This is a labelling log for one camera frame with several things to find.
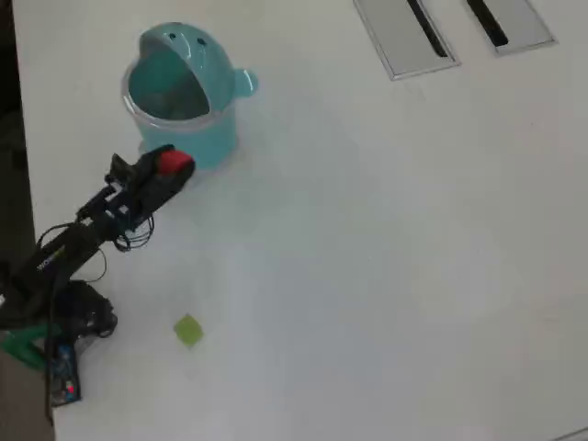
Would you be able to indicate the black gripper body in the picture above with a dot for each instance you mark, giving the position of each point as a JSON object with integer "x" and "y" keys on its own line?
{"x": 133, "y": 197}

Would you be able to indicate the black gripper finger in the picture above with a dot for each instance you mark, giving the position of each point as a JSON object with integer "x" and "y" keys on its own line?
{"x": 156, "y": 151}
{"x": 170, "y": 188}

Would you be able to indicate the red lego block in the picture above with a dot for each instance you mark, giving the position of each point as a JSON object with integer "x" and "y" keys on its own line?
{"x": 172, "y": 161}

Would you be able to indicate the green lego block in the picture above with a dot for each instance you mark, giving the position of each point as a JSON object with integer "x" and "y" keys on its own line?
{"x": 189, "y": 331}

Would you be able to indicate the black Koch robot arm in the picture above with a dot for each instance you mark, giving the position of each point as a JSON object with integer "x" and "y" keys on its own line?
{"x": 55, "y": 257}

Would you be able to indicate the teal whale-shaped bin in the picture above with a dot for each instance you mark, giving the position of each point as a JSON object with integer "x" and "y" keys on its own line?
{"x": 206, "y": 133}

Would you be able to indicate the blue controller circuit board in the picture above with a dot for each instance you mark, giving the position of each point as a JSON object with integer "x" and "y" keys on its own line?
{"x": 64, "y": 367}

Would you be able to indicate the green plastic table clamp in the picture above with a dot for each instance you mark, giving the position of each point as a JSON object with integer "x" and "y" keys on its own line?
{"x": 18, "y": 344}

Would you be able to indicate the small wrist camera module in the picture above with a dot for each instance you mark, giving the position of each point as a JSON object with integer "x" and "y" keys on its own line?
{"x": 120, "y": 167}

